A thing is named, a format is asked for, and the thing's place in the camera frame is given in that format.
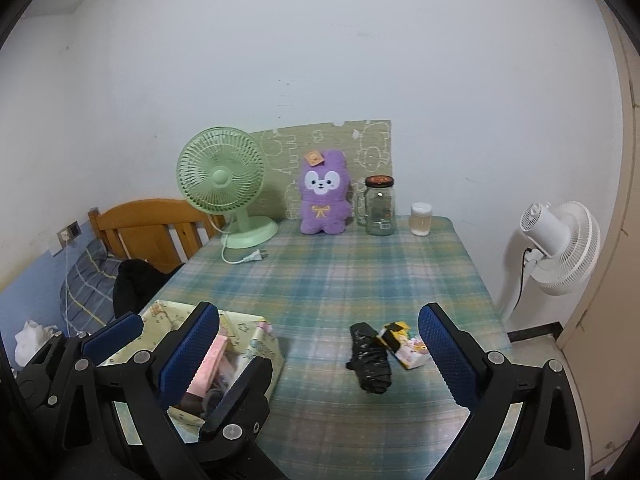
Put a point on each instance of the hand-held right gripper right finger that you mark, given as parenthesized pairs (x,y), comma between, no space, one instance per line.
(450,360)

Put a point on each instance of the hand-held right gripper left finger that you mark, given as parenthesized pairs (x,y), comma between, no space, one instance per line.
(190,355)

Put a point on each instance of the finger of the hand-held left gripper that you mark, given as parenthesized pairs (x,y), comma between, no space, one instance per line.
(245,400)
(112,337)

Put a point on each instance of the pink packet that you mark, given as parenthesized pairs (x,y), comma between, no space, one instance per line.
(210,365)

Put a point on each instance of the pastel cartoon packet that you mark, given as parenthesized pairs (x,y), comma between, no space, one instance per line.
(414,355)

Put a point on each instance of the black yellow small packet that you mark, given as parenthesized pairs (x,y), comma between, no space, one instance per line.
(392,335)

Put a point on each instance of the yellow cartoon fabric storage box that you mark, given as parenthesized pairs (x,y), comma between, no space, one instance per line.
(250,335)

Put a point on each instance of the black plastic bag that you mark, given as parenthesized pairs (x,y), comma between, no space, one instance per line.
(370,360)

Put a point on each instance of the grey knit sock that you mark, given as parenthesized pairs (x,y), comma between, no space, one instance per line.
(214,399)

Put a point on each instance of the blue plaid pillow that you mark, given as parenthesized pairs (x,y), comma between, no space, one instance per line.
(90,285)

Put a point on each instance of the black clothing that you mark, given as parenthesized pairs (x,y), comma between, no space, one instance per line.
(140,285)

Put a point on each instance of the white crumpled cloth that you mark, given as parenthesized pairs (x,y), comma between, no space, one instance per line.
(35,340)

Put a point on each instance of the wooden bed headboard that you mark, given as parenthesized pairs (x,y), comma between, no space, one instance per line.
(145,225)

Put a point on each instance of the cotton swab container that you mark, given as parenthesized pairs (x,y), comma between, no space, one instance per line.
(421,220)

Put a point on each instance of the white standing fan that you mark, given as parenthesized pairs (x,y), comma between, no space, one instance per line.
(565,250)

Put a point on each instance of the glass jar mug with lid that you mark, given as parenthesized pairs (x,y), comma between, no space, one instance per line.
(380,210)

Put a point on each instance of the green desk fan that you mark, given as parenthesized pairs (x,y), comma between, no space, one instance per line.
(220,175)

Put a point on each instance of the beige door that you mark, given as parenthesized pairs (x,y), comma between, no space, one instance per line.
(615,260)

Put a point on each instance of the purple plush toy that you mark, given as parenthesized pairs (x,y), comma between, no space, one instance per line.
(324,195)

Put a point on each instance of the beige cartoon-print board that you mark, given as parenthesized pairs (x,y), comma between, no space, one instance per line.
(370,145)

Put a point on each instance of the wall socket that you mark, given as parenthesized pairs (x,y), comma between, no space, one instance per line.
(69,235)

